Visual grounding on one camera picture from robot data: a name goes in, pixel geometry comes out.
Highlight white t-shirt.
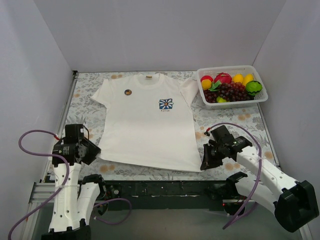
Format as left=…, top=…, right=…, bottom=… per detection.
left=92, top=73, right=202, bottom=172

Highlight round brooch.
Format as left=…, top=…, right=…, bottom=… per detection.
left=124, top=89, right=132, bottom=96

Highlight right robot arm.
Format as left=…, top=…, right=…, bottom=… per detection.
left=200, top=123, right=320, bottom=233

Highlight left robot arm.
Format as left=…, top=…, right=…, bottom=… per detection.
left=41, top=124, right=107, bottom=240

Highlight floral table mat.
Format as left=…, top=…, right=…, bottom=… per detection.
left=51, top=70, right=281, bottom=181

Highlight small yellow green toy fruit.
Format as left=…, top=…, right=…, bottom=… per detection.
left=216, top=96, right=228, bottom=103

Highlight purple toy grapes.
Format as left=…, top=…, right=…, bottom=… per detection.
left=204, top=82, right=254, bottom=103

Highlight white plastic basket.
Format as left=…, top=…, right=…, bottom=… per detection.
left=196, top=65, right=268, bottom=110

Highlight green toy watermelon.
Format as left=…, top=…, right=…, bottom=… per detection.
left=245, top=80, right=263, bottom=96

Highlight red yellow toy apple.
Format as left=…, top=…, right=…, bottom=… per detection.
left=200, top=75, right=214, bottom=91

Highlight red dragon fruit toy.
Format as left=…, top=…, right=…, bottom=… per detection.
left=214, top=72, right=233, bottom=84

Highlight yellow toy lemon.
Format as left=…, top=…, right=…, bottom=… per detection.
left=232, top=74, right=244, bottom=84

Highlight yellow toy mango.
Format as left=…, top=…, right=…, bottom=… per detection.
left=242, top=74, right=254, bottom=86

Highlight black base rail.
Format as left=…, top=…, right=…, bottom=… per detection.
left=104, top=180, right=246, bottom=211

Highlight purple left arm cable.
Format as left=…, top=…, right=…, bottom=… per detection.
left=7, top=129, right=133, bottom=240

